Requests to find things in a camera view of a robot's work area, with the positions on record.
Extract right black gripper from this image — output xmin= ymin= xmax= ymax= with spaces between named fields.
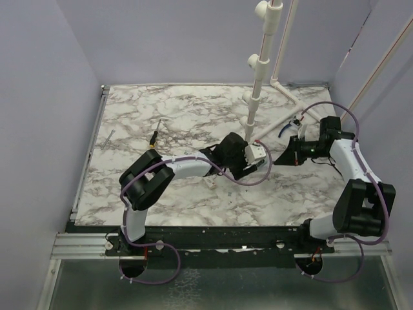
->
xmin=274 ymin=135 xmax=331 ymax=166

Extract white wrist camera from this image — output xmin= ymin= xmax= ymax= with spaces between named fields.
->
xmin=288 ymin=114 xmax=307 ymax=140
xmin=245 ymin=143 xmax=267 ymax=165

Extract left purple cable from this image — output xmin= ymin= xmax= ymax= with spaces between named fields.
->
xmin=119 ymin=139 xmax=274 ymax=285

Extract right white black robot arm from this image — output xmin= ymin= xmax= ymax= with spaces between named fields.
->
xmin=273 ymin=116 xmax=396 ymax=253

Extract yellow black screwdriver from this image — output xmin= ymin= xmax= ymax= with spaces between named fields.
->
xmin=149 ymin=119 xmax=161 ymax=148

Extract blue handled pliers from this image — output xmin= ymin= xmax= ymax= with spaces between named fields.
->
xmin=278 ymin=120 xmax=301 ymax=138

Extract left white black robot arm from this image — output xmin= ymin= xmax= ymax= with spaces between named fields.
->
xmin=119 ymin=132 xmax=267 ymax=255

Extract aluminium extrusion rail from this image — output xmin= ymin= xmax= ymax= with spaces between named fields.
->
xmin=50 ymin=231 xmax=393 ymax=260

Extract white PVC pipe frame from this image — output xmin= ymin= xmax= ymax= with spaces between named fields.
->
xmin=239 ymin=0 xmax=413 ymax=150

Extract small silver wrench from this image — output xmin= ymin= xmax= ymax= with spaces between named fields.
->
xmin=101 ymin=129 xmax=116 ymax=150

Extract white staple box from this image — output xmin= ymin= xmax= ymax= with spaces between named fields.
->
xmin=205 ymin=178 xmax=217 ymax=189

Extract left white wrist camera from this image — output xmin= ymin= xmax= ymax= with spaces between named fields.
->
xmin=245 ymin=143 xmax=267 ymax=165

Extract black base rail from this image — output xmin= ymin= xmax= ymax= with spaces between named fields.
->
xmin=66 ymin=221 xmax=356 ymax=269

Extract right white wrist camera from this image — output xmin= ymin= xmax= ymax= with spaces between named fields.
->
xmin=288 ymin=114 xmax=307 ymax=140

